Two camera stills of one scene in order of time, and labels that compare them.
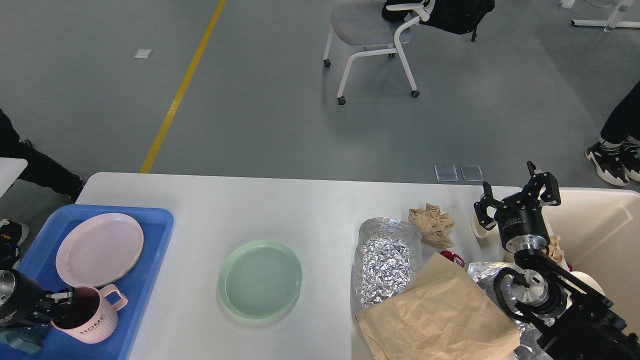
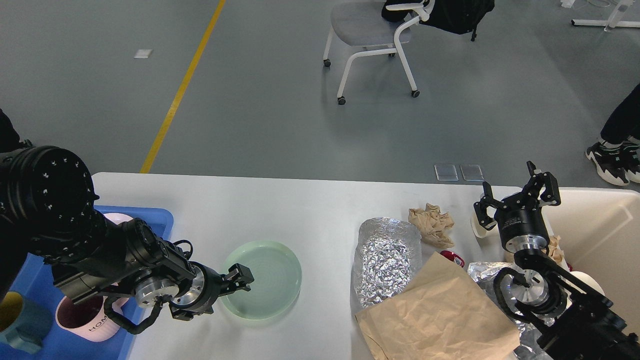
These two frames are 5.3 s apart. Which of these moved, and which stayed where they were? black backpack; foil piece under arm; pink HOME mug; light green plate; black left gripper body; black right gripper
Moved: pink HOME mug; black left gripper body
Stayed: foil piece under arm; black right gripper; light green plate; black backpack
